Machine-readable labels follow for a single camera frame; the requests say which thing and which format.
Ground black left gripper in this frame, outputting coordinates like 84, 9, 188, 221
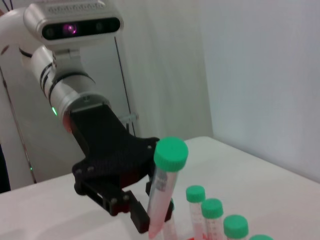
70, 104, 175, 234

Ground left arm connector cable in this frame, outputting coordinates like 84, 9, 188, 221
119, 112, 140, 138

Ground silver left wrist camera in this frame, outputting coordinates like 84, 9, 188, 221
23, 0, 124, 61

